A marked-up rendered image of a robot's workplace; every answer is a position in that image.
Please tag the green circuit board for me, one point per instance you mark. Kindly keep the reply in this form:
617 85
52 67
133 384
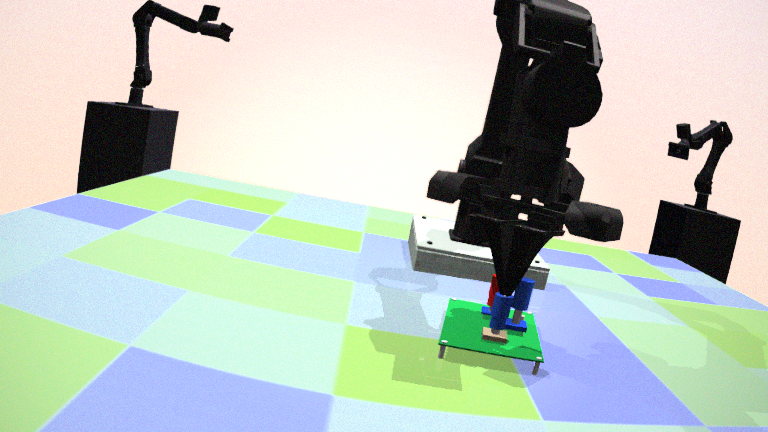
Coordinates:
485 328

